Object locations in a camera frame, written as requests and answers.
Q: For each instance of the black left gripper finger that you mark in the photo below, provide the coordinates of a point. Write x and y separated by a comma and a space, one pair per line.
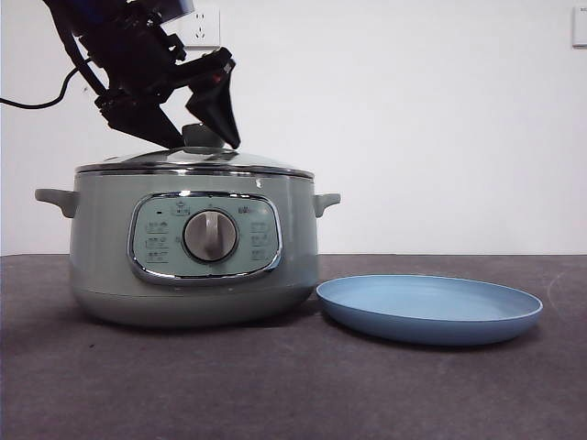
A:
215, 107
147, 119

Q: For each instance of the glass lid with green knob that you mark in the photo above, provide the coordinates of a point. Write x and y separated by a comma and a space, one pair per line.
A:
257, 161

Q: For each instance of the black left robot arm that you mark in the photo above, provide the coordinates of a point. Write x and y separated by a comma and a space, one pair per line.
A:
133, 55

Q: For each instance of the pale green electric steamer pot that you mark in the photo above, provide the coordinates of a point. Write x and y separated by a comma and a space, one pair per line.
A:
114, 238

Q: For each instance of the blue round plate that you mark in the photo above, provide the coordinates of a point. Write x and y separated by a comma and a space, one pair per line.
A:
426, 316

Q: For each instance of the white wall power socket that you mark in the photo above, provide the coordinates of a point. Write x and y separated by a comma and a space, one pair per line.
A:
207, 33

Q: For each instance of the white wall switch plate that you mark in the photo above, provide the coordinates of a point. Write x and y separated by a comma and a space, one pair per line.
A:
580, 27

